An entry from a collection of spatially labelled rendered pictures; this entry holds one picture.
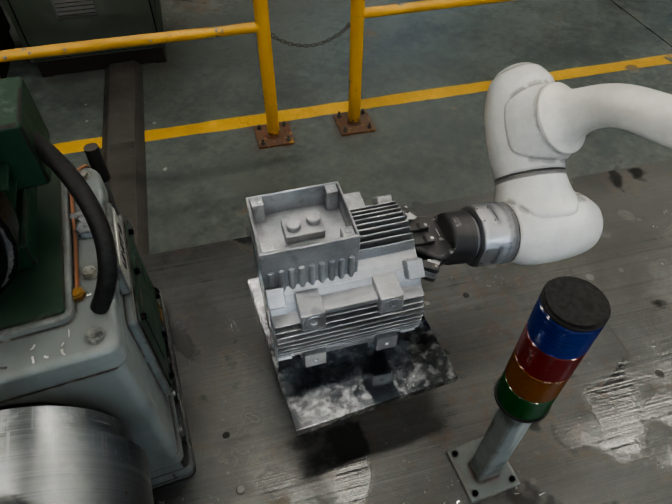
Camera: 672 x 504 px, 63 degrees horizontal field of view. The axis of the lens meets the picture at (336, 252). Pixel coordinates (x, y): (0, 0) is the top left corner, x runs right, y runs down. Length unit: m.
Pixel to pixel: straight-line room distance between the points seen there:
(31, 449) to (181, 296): 0.55
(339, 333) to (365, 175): 1.80
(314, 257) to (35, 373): 0.31
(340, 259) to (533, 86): 0.37
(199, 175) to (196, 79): 0.80
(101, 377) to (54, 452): 0.09
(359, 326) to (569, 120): 0.39
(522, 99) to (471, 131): 1.97
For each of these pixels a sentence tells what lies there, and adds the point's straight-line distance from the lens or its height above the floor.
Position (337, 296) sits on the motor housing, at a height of 1.06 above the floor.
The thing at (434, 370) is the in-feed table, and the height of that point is 0.92.
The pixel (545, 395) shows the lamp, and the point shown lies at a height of 1.09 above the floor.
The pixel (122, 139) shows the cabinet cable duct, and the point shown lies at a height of 0.03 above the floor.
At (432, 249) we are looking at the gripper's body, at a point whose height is 1.06.
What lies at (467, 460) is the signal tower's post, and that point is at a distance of 0.88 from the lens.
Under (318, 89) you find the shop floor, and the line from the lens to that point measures 3.02.
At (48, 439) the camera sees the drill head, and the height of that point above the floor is 1.14.
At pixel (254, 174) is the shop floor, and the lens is 2.49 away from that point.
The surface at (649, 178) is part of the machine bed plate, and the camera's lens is 1.42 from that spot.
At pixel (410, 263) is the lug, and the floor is 1.09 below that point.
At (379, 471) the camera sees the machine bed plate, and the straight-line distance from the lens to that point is 0.86.
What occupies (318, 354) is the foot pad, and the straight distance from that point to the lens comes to 0.73.
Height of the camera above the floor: 1.61
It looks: 49 degrees down
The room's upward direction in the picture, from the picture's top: straight up
